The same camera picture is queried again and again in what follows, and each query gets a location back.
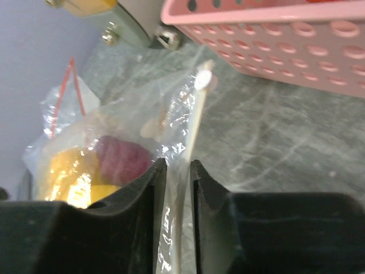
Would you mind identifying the clear red-zip bag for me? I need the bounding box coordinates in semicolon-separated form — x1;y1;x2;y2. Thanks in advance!
40;58;100;139

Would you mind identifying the clear white-slider zip bag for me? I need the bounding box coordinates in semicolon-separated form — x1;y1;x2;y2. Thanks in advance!
23;60;217;273

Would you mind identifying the fake purple onion slice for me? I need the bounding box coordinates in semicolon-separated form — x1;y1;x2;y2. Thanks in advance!
95;135;152;187

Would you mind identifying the pink perforated plastic basket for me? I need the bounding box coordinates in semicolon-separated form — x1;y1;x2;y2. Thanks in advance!
161;0;364;98

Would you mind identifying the round pastel mini drawer cabinet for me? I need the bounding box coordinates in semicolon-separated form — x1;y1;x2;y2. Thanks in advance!
45;0;183;50

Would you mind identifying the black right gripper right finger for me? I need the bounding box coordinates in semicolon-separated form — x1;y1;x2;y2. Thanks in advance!
190;160;364;273

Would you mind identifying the fake yellow bell pepper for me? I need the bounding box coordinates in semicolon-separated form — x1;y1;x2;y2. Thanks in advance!
36;147;120;208

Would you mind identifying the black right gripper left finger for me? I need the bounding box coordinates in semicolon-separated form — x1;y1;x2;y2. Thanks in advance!
1;159;167;273

